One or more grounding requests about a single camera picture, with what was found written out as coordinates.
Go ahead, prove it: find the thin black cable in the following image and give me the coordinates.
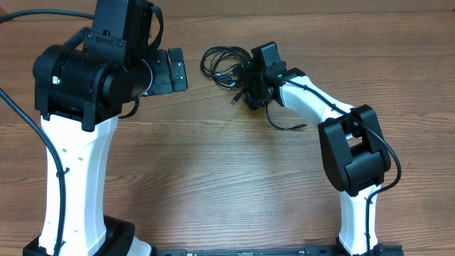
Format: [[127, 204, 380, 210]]
[[213, 53, 309, 131]]

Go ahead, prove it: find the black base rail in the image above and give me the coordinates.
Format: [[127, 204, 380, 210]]
[[152, 244, 405, 256]]

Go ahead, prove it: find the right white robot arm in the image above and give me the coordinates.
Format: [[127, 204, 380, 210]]
[[234, 42, 391, 255]]

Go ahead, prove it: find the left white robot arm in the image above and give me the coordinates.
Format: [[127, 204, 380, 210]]
[[23, 1, 188, 255]]

